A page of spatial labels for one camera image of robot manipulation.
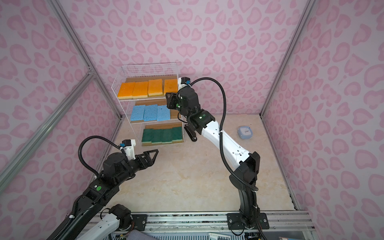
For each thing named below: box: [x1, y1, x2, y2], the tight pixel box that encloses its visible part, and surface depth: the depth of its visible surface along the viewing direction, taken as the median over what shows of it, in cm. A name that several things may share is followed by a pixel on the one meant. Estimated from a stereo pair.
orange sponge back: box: [164, 79, 178, 94], surface depth 77 cm
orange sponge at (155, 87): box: [148, 79, 163, 96], surface depth 75 cm
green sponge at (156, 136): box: [151, 129, 162, 144], surface depth 106 cm
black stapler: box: [184, 123, 198, 142], surface depth 108 cm
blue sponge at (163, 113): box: [157, 104, 171, 122], surface depth 88 cm
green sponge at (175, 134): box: [168, 126, 183, 143], surface depth 107 cm
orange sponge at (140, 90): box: [132, 81, 149, 99], surface depth 74 cm
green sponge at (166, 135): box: [161, 128, 173, 143], surface depth 106 cm
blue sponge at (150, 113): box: [143, 104, 158, 122], surface depth 88 cm
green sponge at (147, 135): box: [141, 128, 154, 144], surface depth 108 cm
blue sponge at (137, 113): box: [130, 104, 146, 122], surface depth 88 cm
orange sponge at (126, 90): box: [117, 82, 135, 100], surface depth 74 cm
